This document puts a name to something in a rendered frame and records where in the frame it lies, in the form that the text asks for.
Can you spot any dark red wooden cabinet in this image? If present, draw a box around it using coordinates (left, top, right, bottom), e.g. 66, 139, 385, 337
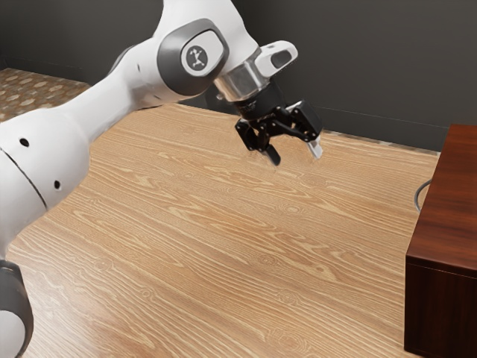
403, 124, 477, 358

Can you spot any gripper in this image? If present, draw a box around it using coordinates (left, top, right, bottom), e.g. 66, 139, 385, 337
233, 82, 323, 166

